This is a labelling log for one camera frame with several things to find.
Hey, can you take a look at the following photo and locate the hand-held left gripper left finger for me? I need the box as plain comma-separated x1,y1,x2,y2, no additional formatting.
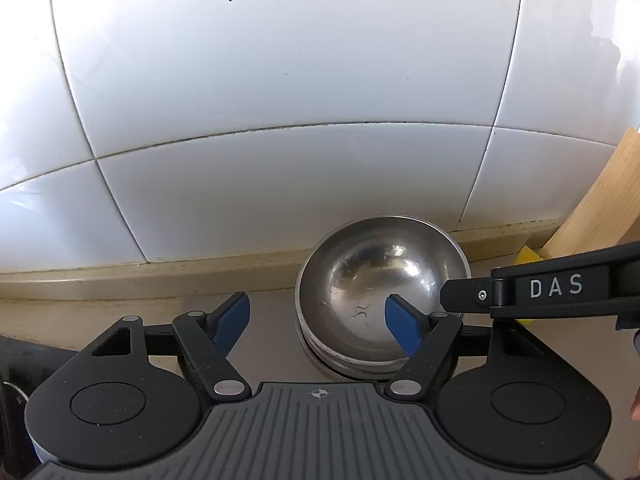
90,292,252,403

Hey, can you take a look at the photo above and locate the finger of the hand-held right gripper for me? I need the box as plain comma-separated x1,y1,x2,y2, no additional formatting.
439,276,495,318

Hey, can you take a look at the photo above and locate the large steel bowl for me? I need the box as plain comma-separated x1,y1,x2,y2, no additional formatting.
299,320,453,382

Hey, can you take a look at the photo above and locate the medium steel bowl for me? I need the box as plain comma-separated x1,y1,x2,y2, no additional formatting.
296,305,458,368

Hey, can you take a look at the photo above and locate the yellow sponge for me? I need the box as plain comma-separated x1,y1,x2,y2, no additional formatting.
515,244,545,324

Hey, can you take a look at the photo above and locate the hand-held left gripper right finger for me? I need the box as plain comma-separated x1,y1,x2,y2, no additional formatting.
384,294,551,402

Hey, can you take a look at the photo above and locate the wooden cutting board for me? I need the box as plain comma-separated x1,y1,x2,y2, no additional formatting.
537,127,640,261

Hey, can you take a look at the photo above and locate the small steel bowl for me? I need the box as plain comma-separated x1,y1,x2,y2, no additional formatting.
295,216,472,358

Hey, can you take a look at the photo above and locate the black gas stove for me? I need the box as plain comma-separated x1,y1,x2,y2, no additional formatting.
0,334,78,468

